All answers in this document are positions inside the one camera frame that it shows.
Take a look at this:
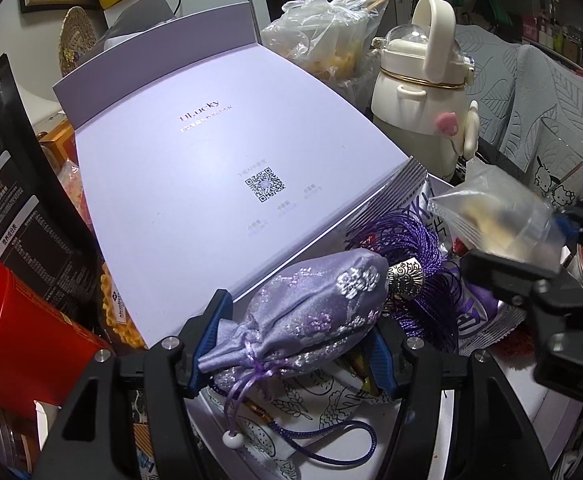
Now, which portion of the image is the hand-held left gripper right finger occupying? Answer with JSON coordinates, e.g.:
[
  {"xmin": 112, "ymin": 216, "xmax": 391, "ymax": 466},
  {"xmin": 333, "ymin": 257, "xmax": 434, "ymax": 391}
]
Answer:
[{"xmin": 371, "ymin": 319, "xmax": 542, "ymax": 480}]

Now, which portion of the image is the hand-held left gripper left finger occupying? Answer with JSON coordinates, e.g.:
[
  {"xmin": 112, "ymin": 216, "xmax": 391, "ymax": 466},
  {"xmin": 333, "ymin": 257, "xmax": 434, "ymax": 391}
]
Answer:
[{"xmin": 31, "ymin": 287, "xmax": 234, "ymax": 480}]

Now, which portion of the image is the clear plastic snack packet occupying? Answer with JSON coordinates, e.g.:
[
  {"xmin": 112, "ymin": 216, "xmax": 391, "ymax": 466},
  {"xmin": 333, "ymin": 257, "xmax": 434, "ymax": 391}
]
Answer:
[{"xmin": 429, "ymin": 162, "xmax": 568, "ymax": 267}]

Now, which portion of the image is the white printed bread packet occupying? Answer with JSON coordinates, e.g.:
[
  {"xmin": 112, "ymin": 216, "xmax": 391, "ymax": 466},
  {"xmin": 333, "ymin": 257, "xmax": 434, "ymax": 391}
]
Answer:
[{"xmin": 206, "ymin": 365, "xmax": 397, "ymax": 480}]

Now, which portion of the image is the lavender embroidered sachet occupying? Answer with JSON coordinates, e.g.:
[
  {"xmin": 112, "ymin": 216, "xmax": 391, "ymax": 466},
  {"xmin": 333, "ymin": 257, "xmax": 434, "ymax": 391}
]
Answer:
[{"xmin": 197, "ymin": 210, "xmax": 467, "ymax": 468}]

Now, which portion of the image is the lavender gift box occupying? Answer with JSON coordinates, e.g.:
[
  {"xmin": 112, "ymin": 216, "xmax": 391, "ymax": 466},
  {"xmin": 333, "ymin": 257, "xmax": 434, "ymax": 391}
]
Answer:
[{"xmin": 52, "ymin": 2, "xmax": 583, "ymax": 480}]

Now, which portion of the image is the cartoon print glass cup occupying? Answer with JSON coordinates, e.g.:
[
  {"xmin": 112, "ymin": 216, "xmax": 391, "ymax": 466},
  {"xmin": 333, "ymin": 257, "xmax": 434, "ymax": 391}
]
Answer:
[{"xmin": 524, "ymin": 117, "xmax": 583, "ymax": 211}]

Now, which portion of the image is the yellow waffle snack packet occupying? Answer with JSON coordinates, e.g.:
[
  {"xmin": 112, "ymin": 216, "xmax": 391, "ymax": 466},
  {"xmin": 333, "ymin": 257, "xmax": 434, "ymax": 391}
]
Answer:
[{"xmin": 98, "ymin": 260, "xmax": 148, "ymax": 350}]

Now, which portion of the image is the grey leaf-pattern sofa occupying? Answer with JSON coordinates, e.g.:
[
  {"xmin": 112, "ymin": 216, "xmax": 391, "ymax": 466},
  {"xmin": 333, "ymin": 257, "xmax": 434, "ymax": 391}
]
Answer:
[{"xmin": 451, "ymin": 25, "xmax": 583, "ymax": 197}]

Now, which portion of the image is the red container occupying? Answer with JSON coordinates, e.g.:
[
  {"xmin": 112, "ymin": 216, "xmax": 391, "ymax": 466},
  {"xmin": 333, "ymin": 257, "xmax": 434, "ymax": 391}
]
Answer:
[{"xmin": 0, "ymin": 254, "xmax": 113, "ymax": 422}]

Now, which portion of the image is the row of small bottles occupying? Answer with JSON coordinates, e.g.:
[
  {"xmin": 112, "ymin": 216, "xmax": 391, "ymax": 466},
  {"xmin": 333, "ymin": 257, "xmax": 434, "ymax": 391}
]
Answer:
[{"xmin": 521, "ymin": 5, "xmax": 583, "ymax": 72}]

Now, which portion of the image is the cream water bottle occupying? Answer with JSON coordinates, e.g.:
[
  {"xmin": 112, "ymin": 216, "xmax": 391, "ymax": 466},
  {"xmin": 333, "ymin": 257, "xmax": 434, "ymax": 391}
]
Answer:
[{"xmin": 371, "ymin": 0, "xmax": 480, "ymax": 181}]

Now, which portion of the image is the orange snack box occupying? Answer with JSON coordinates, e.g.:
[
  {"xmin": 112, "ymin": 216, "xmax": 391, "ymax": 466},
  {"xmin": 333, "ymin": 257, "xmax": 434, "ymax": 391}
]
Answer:
[{"xmin": 38, "ymin": 120, "xmax": 95, "ymax": 223}]

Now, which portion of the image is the black snack bag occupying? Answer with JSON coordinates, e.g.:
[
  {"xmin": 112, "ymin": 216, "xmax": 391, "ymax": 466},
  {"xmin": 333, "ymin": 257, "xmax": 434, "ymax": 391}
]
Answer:
[{"xmin": 0, "ymin": 52, "xmax": 103, "ymax": 321}]

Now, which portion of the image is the clear plastic food bag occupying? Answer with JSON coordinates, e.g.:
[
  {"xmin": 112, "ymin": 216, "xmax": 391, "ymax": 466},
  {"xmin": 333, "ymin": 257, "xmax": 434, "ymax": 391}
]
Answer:
[{"xmin": 260, "ymin": 0, "xmax": 389, "ymax": 106}]

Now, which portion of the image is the round woven mat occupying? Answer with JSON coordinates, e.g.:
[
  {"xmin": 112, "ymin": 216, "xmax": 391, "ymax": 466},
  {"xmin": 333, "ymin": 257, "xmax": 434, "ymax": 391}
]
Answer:
[{"xmin": 58, "ymin": 6, "xmax": 97, "ymax": 77}]

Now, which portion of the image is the grey paper bag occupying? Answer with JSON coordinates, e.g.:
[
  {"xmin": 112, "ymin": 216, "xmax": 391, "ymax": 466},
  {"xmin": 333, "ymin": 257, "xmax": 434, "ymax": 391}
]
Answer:
[{"xmin": 105, "ymin": 0, "xmax": 173, "ymax": 42}]

